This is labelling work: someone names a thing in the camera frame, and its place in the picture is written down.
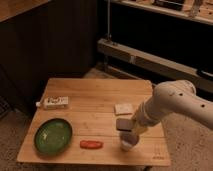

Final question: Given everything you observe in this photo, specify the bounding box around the grey rectangular eraser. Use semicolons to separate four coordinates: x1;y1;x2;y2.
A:
116;118;133;131

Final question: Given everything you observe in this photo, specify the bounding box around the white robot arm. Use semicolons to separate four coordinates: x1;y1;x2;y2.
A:
132;80;213;135

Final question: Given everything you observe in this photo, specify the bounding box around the white ceramic cup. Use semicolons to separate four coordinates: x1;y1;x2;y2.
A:
119;131;139;151

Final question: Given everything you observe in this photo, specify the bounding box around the white square sponge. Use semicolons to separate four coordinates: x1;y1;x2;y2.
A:
114;103;133;115

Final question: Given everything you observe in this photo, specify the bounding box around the orange carrot toy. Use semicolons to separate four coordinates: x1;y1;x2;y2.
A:
80;140;103;149

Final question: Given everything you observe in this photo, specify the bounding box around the long wooden bench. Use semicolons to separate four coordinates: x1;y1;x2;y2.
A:
97;39;213;93

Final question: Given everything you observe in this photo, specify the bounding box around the small wooden table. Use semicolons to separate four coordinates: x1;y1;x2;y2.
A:
17;78;170;166

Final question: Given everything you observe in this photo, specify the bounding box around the green plate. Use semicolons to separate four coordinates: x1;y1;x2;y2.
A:
34;118;73;156

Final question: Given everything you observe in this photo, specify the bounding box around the white toothpaste tube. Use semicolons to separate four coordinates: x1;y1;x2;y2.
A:
36;96;69;109

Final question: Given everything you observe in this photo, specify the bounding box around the metal pole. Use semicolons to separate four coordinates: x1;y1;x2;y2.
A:
107;0;111;41

